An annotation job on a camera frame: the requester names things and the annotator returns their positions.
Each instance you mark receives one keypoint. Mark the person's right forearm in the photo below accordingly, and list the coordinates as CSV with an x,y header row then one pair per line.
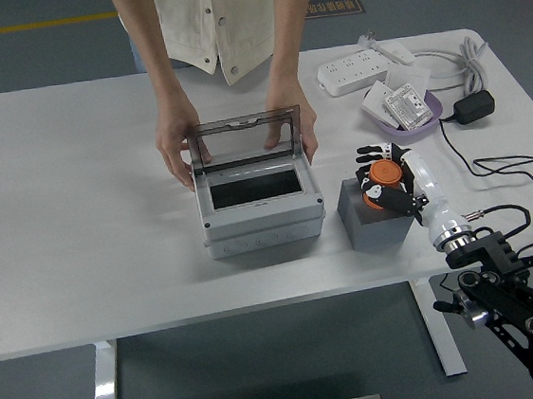
x,y
150,45

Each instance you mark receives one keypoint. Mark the person's left forearm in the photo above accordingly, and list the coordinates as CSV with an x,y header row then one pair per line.
x,y
291,30

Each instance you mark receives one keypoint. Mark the person's torso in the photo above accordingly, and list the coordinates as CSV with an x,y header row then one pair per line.
x,y
228,13

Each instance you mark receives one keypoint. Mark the smoky transparent hinged lid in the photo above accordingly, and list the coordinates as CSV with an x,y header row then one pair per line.
x,y
276,115

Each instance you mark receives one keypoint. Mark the white wall socket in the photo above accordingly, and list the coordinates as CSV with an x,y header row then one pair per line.
x,y
374,101

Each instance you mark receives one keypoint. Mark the white power plug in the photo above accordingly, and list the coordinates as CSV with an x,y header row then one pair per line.
x,y
368,40

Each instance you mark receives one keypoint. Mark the lilac plastic tray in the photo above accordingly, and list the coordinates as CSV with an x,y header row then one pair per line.
x,y
417,135

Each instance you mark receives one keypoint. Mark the orange cylindrical battery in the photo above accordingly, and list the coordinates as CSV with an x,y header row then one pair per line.
x,y
385,172

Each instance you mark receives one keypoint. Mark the grey plastic box base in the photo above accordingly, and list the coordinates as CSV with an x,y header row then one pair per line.
x,y
261,244

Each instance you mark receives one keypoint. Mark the white square socket panel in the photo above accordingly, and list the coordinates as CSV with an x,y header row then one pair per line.
x,y
413,74

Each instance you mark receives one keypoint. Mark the person's left hand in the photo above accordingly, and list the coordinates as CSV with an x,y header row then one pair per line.
x,y
308,123

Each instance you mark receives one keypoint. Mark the grey block with round hole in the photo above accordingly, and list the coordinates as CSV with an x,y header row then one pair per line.
x,y
370,236

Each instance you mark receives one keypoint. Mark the white flat rectangular box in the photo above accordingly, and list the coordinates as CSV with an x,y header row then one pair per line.
x,y
399,53

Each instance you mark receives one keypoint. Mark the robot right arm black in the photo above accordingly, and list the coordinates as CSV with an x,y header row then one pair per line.
x,y
491,252

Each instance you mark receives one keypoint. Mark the person's right hand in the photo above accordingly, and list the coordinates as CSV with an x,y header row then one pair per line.
x,y
174,137

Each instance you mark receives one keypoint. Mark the white table leg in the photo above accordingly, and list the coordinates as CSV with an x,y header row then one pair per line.
x,y
446,342
103,397

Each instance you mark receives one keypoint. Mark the black floor sign yellow text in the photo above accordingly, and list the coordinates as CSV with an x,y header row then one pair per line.
x,y
334,6

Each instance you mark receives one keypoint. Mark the robot right hand white shell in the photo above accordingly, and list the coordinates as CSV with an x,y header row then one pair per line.
x,y
430,192

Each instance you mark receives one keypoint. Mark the black power adapter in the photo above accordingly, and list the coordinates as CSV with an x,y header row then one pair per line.
x,y
474,107

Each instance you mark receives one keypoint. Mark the white power strip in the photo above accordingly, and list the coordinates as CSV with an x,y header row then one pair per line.
x,y
348,74

